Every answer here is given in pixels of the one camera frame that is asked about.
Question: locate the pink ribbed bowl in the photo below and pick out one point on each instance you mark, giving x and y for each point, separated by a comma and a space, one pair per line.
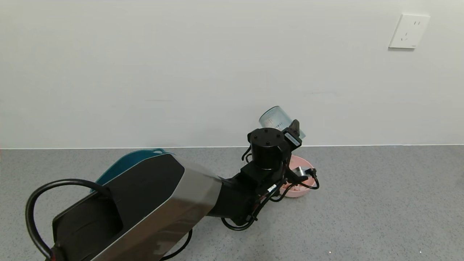
301, 192

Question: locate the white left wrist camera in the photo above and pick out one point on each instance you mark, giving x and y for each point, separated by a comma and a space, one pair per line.
300, 171

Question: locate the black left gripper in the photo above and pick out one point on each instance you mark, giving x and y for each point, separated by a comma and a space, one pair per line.
293, 139

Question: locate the silver and black left arm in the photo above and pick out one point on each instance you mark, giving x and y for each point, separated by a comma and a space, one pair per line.
152, 203

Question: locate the pink solid pieces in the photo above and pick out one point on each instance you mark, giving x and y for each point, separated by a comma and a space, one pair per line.
295, 188

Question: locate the teal plastic tray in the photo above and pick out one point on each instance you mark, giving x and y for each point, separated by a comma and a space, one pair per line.
119, 165

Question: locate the clear plastic measuring cup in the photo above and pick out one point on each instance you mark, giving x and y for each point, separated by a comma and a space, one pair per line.
277, 117

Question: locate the white wall socket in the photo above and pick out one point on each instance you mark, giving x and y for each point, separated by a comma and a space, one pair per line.
409, 31

